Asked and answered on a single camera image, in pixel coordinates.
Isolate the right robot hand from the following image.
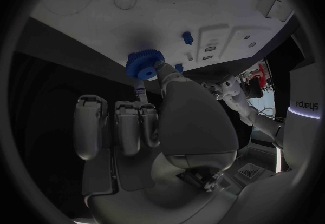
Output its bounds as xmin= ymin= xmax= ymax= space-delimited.
xmin=72 ymin=61 xmax=240 ymax=224

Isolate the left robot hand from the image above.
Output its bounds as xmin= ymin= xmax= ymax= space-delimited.
xmin=201 ymin=81 xmax=224 ymax=101

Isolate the blue gear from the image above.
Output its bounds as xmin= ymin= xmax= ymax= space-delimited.
xmin=125 ymin=49 xmax=166 ymax=81

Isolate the white task board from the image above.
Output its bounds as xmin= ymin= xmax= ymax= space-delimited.
xmin=28 ymin=0 xmax=296 ymax=81

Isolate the blue peg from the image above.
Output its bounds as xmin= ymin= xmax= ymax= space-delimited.
xmin=181 ymin=31 xmax=194 ymax=47

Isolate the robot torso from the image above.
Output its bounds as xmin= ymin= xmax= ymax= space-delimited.
xmin=281 ymin=65 xmax=325 ymax=175

